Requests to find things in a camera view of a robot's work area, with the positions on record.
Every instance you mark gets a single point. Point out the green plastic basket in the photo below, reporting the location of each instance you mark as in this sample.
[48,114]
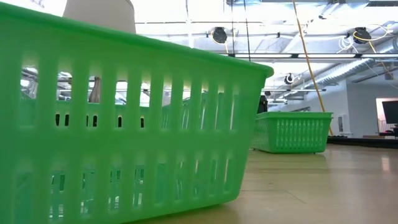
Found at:
[124,155]
[292,133]

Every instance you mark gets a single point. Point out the yellow pole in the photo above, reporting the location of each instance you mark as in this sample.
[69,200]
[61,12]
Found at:
[312,74]

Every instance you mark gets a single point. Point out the white table lamp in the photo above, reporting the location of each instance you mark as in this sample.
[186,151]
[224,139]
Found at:
[99,15]

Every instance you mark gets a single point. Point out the black aluminium table frame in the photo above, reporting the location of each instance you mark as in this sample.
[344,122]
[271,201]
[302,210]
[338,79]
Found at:
[360,142]

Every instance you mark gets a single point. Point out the dark wall monitor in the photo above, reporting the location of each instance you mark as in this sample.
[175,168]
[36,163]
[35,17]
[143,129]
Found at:
[391,112]

